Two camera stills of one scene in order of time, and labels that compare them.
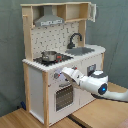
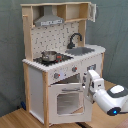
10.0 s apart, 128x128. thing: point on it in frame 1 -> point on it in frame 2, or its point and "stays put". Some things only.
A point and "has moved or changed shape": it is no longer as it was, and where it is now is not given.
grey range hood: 48,18 stays put
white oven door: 62,98 has moved or changed shape
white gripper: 74,74 -> 92,83
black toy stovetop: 60,58 stays put
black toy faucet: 71,44 stays put
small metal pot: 49,55 stays put
